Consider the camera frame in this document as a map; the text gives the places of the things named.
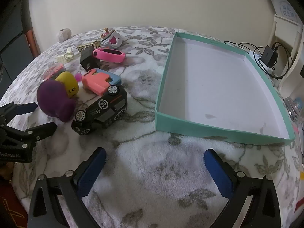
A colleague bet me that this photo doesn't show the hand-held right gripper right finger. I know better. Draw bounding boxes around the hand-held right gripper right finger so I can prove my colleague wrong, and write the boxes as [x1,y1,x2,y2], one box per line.
[204,149,282,228]

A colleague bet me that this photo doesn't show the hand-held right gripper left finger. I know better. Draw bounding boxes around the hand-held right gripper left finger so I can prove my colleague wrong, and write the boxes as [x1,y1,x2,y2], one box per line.
[28,147,107,228]

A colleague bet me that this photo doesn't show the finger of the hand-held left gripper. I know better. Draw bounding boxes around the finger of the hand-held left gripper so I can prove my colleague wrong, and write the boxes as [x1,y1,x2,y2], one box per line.
[0,102,38,124]
[0,122,58,148]

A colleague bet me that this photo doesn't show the purple round toy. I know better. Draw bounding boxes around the purple round toy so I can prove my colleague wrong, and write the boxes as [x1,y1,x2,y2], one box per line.
[37,79,77,123]

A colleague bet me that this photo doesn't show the clear round container pink beads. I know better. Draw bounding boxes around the clear round container pink beads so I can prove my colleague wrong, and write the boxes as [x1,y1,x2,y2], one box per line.
[41,63,67,83]

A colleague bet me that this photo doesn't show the yellow egg toy with face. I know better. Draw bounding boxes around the yellow egg toy with face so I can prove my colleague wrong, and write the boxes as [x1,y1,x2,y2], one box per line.
[55,72,79,98]

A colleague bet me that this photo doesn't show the cream plastic clip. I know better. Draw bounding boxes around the cream plastic clip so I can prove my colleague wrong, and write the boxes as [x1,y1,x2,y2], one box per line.
[56,49,74,63]

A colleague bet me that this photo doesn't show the black toy car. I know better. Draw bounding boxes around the black toy car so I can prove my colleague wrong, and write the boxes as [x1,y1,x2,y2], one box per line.
[71,85,128,136]

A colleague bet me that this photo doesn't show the pink and blue plastic toy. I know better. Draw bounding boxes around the pink and blue plastic toy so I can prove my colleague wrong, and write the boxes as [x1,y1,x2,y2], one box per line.
[81,68,122,94]

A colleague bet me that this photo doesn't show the black plug charger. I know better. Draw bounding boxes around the black plug charger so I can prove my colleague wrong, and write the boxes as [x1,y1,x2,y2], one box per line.
[80,47,101,72]

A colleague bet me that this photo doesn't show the teal cardboard box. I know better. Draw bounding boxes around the teal cardboard box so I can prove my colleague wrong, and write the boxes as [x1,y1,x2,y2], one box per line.
[155,32,295,146]

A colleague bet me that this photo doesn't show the white and pink toy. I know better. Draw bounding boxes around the white and pink toy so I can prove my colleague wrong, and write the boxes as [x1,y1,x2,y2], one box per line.
[101,30,123,48]

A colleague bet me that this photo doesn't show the dark cabinet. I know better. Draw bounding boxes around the dark cabinet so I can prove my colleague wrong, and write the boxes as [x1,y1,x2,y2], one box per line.
[0,0,40,82]

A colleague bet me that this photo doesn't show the cream yarn ball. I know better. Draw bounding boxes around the cream yarn ball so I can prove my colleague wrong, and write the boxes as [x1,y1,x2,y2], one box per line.
[58,28,72,43]

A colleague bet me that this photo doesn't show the white power strip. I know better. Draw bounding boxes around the white power strip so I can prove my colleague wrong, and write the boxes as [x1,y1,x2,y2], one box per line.
[247,50,278,76]

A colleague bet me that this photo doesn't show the black multiport charger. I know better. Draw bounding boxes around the black multiport charger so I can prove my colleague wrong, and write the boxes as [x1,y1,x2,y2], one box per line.
[259,46,279,67]

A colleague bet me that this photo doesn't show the white plastic chair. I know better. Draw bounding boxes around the white plastic chair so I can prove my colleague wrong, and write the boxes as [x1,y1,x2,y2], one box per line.
[271,14,304,95]

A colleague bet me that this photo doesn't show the white printed sheet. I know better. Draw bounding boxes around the white printed sheet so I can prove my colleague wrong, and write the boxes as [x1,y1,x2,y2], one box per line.
[273,0,300,25]

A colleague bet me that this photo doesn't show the black cable with loose end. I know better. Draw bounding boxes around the black cable with loose end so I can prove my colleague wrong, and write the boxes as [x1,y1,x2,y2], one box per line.
[224,40,264,62]

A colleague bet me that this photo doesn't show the black power adapter with cables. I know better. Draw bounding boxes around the black power adapter with cables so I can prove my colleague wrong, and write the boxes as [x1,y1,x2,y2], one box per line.
[254,43,294,79]

